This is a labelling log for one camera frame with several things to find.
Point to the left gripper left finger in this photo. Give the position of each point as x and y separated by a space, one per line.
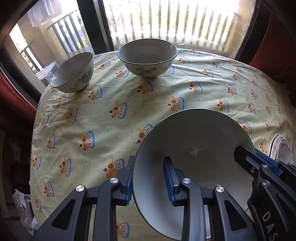
71 219

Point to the hanging white cloth outside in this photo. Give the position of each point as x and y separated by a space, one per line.
42 11

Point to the yellow cake print tablecloth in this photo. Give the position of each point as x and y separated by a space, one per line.
85 138

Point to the beaded rim floral plate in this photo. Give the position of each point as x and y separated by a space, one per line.
275 146

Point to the white crumpled paper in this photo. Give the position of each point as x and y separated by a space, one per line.
23 205

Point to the floral ceramic bowl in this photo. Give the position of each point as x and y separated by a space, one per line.
201 143

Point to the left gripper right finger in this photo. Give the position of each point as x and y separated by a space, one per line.
228 221

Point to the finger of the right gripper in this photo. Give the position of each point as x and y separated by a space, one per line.
276 166
257 168

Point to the red curtain right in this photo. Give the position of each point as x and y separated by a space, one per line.
276 54

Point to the black window frame post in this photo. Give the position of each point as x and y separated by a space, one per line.
96 24

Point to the red curtain left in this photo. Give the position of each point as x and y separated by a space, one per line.
13 101

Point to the red character white plate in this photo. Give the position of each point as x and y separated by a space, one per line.
284 152

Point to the white outdoor air conditioner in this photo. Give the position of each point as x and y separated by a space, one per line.
47 73

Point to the scalloped yellow flower plate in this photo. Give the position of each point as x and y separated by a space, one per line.
271 143

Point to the red curtain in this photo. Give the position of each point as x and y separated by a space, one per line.
276 54
13 101

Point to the balcony railing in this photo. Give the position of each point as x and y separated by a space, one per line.
198 25

